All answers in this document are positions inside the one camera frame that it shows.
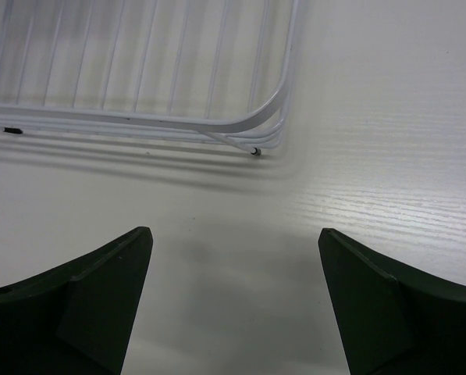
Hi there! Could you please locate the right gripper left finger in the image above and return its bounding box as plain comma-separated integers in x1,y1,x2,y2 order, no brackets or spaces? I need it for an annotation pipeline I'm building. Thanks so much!
0,227,153,374

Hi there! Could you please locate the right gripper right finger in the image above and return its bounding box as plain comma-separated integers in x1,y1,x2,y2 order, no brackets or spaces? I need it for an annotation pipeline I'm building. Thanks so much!
318,228,466,374

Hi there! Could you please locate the white wire dish rack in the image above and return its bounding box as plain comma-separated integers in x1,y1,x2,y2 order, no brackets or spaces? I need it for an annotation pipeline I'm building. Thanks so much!
0,1,302,155

